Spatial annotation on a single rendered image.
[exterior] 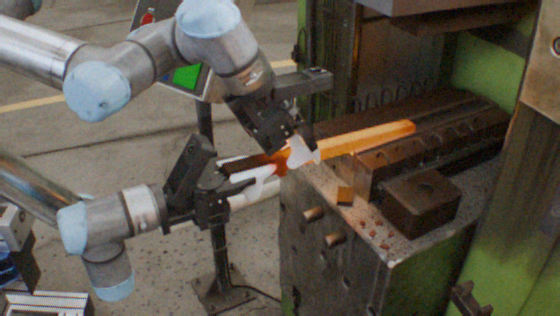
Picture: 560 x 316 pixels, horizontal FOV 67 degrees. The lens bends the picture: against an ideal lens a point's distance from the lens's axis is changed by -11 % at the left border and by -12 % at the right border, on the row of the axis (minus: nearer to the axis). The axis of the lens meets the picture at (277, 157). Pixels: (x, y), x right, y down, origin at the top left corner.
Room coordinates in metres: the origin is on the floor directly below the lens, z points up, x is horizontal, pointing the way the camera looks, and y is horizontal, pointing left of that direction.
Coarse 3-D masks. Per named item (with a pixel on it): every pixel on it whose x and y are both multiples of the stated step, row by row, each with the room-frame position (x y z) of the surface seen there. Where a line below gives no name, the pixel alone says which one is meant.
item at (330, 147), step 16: (368, 128) 0.77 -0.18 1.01; (384, 128) 0.78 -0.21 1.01; (400, 128) 0.78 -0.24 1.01; (320, 144) 0.71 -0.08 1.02; (336, 144) 0.71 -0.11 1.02; (352, 144) 0.72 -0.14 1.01; (368, 144) 0.74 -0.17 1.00; (240, 160) 0.64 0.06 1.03; (256, 160) 0.64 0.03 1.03; (272, 160) 0.64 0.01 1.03
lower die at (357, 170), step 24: (432, 96) 0.98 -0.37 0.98; (456, 96) 0.96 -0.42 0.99; (480, 96) 0.95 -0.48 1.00; (336, 120) 0.86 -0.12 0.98; (360, 120) 0.84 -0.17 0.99; (384, 120) 0.84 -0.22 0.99; (456, 120) 0.84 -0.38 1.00; (504, 120) 0.85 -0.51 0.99; (384, 144) 0.74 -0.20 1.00; (408, 144) 0.75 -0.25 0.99; (432, 144) 0.75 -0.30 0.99; (336, 168) 0.76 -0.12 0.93; (360, 168) 0.70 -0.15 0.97; (384, 168) 0.68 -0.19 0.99; (408, 168) 0.71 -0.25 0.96; (360, 192) 0.69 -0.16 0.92
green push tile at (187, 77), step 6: (192, 66) 1.04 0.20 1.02; (198, 66) 1.03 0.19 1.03; (180, 72) 1.05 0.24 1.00; (186, 72) 1.04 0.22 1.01; (192, 72) 1.03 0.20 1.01; (198, 72) 1.02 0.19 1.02; (174, 78) 1.05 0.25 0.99; (180, 78) 1.04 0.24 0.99; (186, 78) 1.03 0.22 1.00; (192, 78) 1.02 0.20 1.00; (180, 84) 1.03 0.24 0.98; (186, 84) 1.02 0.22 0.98; (192, 84) 1.01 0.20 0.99
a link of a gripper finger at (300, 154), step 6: (294, 138) 0.65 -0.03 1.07; (300, 138) 0.65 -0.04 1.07; (294, 144) 0.65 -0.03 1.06; (300, 144) 0.65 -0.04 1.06; (294, 150) 0.65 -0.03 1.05; (300, 150) 0.65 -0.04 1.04; (306, 150) 0.65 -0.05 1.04; (318, 150) 0.66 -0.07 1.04; (294, 156) 0.65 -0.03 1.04; (300, 156) 0.65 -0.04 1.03; (306, 156) 0.65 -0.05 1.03; (312, 156) 0.66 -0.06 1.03; (318, 156) 0.66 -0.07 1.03; (288, 162) 0.64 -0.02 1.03; (294, 162) 0.64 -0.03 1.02; (300, 162) 0.65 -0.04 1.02; (306, 162) 0.65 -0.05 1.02; (318, 162) 0.67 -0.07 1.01; (294, 168) 0.64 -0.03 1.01
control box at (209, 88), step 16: (144, 0) 1.25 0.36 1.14; (160, 0) 1.22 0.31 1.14; (176, 0) 1.18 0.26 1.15; (240, 0) 1.10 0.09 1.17; (160, 16) 1.19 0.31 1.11; (208, 64) 1.03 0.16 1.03; (160, 80) 1.08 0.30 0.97; (208, 80) 1.01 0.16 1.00; (192, 96) 1.01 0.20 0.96; (208, 96) 1.00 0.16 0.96
